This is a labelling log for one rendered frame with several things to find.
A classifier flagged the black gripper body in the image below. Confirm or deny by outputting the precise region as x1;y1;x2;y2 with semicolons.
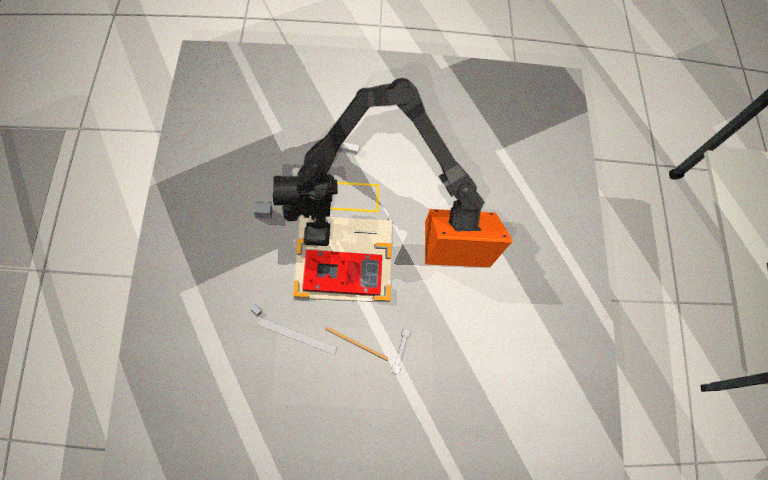
303;197;331;246

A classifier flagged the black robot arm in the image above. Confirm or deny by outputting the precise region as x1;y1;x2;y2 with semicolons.
273;78;484;232

